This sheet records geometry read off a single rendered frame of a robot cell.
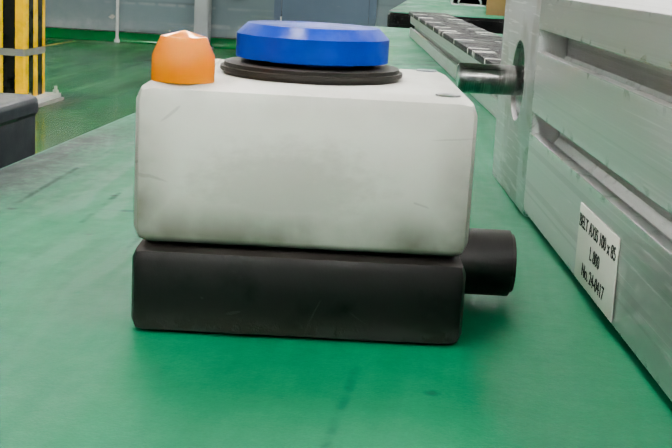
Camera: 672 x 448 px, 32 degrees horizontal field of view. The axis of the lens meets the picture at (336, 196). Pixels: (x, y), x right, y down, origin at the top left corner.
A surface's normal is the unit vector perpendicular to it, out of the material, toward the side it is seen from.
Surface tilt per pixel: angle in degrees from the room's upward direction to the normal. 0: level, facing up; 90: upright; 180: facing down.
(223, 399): 0
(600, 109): 90
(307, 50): 90
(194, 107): 90
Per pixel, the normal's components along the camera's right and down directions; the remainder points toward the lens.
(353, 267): 0.02, -0.19
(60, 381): 0.05, -0.98
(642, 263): -1.00, -0.05
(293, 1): -0.11, 0.18
